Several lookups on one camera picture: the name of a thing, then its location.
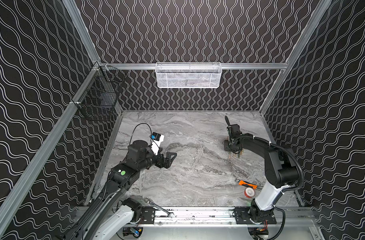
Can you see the aluminium corner frame post right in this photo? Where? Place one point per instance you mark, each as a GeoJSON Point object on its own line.
{"type": "Point", "coordinates": [303, 39]}

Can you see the red white tape roll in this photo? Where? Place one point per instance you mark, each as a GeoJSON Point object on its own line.
{"type": "Point", "coordinates": [249, 192]}

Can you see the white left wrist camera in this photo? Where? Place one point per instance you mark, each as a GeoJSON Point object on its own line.
{"type": "Point", "coordinates": [156, 140]}

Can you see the aluminium corner frame post left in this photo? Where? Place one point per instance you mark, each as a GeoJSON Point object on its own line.
{"type": "Point", "coordinates": [82, 30]}

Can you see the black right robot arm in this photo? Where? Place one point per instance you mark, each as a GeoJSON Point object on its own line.
{"type": "Point", "coordinates": [282, 170]}

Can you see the aluminium corner frame post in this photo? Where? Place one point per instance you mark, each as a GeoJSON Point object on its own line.
{"type": "Point", "coordinates": [303, 39]}
{"type": "Point", "coordinates": [82, 30]}

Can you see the orange handled utility knife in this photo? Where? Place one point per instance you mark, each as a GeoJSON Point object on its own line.
{"type": "Point", "coordinates": [246, 184]}

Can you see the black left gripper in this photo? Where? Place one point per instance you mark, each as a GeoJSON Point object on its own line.
{"type": "Point", "coordinates": [163, 160]}

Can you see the white wire mesh basket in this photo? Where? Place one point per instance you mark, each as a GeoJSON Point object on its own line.
{"type": "Point", "coordinates": [185, 75]}

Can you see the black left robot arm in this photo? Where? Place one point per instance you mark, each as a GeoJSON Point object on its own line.
{"type": "Point", "coordinates": [139, 157]}

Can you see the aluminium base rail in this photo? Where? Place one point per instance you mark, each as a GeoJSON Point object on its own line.
{"type": "Point", "coordinates": [221, 217]}

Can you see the black wire basket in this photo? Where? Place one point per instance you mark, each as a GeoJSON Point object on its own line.
{"type": "Point", "coordinates": [98, 102]}

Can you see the silver wrench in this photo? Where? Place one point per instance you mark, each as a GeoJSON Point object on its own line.
{"type": "Point", "coordinates": [154, 205]}

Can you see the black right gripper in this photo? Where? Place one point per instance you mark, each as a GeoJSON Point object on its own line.
{"type": "Point", "coordinates": [232, 141]}

